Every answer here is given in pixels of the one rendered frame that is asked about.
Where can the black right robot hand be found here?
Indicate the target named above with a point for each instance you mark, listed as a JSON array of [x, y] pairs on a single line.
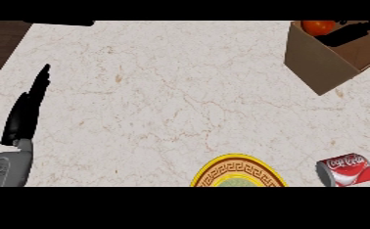
[[348, 33]]

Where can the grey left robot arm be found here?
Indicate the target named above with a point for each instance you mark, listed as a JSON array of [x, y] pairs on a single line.
[[17, 166]]

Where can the red orange tomato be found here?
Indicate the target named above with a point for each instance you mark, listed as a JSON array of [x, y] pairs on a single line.
[[317, 26]]

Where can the brown cardboard box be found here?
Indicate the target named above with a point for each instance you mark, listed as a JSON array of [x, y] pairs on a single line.
[[317, 63]]

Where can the yellow patterned plate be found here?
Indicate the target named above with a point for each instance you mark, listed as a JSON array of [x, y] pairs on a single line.
[[238, 171]]

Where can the red soda can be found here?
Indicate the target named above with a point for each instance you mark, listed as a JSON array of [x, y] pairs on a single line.
[[348, 171]]

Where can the black appliance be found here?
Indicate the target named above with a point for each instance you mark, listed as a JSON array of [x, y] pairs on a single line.
[[59, 22]]

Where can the dark brown wooden panel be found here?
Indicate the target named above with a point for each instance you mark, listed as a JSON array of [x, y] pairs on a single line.
[[11, 37]]

